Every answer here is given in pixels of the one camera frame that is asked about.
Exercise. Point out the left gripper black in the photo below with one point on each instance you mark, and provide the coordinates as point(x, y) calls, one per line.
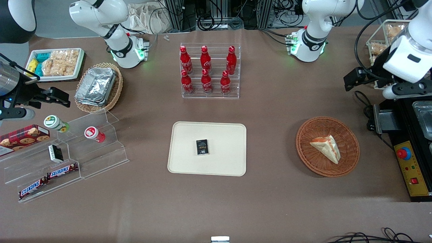
point(377, 70)

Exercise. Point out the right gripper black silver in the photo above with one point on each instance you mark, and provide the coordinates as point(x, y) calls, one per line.
point(24, 93)

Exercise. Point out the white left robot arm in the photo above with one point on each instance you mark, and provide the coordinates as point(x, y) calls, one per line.
point(310, 44)

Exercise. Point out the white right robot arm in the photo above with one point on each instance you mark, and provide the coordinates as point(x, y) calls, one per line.
point(118, 50)

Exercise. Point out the white rectangular snack tray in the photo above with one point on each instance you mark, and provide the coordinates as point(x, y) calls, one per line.
point(79, 65)

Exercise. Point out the light oval wicker basket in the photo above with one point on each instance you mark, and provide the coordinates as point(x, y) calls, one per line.
point(116, 91)

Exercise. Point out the brown round wicker basket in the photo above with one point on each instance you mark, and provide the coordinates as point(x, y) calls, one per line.
point(347, 148)

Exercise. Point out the wrapped triangular sandwich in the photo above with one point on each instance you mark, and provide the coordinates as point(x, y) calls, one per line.
point(327, 148)

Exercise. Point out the beige plastic tray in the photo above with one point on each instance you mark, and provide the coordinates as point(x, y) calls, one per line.
point(219, 162)

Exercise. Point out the green lid drink bottle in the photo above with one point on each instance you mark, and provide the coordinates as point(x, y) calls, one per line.
point(55, 123)

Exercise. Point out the clear bin of snacks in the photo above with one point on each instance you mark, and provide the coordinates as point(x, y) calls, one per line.
point(379, 47)

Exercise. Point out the rice cracker packets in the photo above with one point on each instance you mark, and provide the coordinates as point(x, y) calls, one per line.
point(60, 62)

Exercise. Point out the yellow snack packet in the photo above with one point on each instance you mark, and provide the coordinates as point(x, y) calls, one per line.
point(32, 65)

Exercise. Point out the stacked aluminium foil containers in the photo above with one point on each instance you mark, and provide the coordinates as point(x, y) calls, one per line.
point(96, 86)

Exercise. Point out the teal snack packet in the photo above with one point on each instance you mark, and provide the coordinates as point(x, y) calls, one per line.
point(42, 56)

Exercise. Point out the red cookie box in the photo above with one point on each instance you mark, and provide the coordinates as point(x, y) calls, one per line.
point(23, 138)

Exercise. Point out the red small drink bottle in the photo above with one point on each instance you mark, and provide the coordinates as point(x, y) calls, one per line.
point(94, 134)

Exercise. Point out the black control box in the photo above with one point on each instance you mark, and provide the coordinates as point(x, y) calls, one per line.
point(405, 114)

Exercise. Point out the small black white box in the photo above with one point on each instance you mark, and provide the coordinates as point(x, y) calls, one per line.
point(55, 153)

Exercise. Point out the metal pan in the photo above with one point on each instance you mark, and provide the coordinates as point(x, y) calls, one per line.
point(424, 119)

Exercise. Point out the snickers chocolate bar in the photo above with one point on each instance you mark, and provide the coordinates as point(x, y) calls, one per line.
point(62, 171)
point(32, 188)

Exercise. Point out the clear acrylic stepped shelf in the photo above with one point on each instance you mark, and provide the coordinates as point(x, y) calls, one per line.
point(101, 158)

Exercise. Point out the red emergency stop button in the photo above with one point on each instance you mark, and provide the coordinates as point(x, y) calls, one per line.
point(403, 153)

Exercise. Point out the yellow control panel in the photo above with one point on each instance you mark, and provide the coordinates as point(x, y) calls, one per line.
point(413, 175)

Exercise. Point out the beige cloth bag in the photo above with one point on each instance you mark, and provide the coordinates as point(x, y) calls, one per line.
point(148, 17)

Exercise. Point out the red cola bottle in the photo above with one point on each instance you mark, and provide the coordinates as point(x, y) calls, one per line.
point(205, 60)
point(206, 82)
point(231, 60)
point(186, 83)
point(225, 83)
point(185, 60)

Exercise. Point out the clear acrylic bottle rack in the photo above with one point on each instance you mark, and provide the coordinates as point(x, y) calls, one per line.
point(212, 94)

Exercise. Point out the small black card box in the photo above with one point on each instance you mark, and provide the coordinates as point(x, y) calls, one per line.
point(202, 147)

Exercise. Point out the white silver device edge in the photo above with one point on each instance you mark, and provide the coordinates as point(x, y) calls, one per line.
point(220, 239)

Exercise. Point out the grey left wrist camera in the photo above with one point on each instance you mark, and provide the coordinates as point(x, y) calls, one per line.
point(405, 90)

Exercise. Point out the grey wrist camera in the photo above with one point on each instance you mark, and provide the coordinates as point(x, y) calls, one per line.
point(405, 90)
point(15, 114)

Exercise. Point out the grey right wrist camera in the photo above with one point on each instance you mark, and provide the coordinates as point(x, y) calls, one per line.
point(15, 114)

